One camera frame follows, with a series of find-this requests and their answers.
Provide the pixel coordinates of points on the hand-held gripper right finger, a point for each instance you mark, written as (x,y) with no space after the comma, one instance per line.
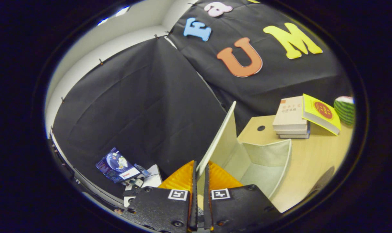
(238,207)

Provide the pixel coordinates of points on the brown fuzzy shoe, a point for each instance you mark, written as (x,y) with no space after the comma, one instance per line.
(322,181)

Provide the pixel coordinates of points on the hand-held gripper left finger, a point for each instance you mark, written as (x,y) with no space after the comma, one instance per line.
(160,210)

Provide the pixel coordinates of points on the blue printed carton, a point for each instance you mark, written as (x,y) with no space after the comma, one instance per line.
(118,165)

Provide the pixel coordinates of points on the black backdrop cloth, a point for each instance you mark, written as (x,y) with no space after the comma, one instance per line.
(134,106)

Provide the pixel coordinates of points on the beige paperback book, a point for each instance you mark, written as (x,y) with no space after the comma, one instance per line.
(290,111)

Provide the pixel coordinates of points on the white paperback book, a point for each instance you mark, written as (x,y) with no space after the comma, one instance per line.
(291,132)

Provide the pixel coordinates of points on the yellow book with red circle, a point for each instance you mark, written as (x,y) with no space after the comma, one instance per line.
(322,111)

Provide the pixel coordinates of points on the watermelon slice plush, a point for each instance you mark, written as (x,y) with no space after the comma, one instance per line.
(345,110)

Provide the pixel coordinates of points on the blue cover paperback book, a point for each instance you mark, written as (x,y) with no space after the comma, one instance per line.
(294,136)

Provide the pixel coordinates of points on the pale green fabric storage box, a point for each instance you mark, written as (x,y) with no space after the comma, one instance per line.
(264,168)

